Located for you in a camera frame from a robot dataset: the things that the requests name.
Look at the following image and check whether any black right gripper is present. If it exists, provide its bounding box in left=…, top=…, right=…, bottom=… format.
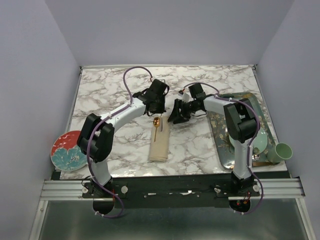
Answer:
left=167, top=98, right=198, bottom=125

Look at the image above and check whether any gold spoon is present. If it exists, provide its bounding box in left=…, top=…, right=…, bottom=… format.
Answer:
left=153, top=117, right=161, bottom=142

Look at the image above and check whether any beige linen napkin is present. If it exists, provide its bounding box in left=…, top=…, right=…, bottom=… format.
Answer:
left=148, top=124, right=170, bottom=162

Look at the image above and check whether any silver fork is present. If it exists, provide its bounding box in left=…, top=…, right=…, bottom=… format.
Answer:
left=159, top=114, right=164, bottom=132

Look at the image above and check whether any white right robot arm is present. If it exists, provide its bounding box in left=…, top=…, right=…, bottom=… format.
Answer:
left=167, top=83, right=261, bottom=196

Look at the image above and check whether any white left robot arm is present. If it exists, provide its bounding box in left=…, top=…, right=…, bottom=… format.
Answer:
left=77, top=79, right=170, bottom=198

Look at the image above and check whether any floral teal serving tray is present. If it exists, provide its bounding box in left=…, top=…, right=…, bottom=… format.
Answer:
left=207, top=92, right=277, bottom=170

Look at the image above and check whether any mint green plate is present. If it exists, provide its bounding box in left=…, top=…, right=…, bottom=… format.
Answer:
left=228, top=126, right=269, bottom=155

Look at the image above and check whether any silver spoon on tray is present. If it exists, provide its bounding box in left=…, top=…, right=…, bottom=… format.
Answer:
left=252, top=154, right=260, bottom=161

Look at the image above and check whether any red and blue round plate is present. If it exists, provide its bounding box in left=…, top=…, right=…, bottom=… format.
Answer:
left=50, top=130, right=87, bottom=172

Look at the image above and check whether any mint green cup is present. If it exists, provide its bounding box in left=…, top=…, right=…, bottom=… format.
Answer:
left=267, top=142, right=293, bottom=163

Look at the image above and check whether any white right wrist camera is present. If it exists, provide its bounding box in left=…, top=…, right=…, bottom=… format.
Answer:
left=178, top=92, right=190, bottom=103

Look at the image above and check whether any black mounting base plate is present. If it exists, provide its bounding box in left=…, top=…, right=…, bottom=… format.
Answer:
left=82, top=173, right=260, bottom=214

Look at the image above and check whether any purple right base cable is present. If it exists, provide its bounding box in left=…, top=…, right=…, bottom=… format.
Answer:
left=233, top=172, right=266, bottom=216

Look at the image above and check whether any aluminium frame rail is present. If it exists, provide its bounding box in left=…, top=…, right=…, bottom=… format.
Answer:
left=40, top=178, right=305, bottom=201

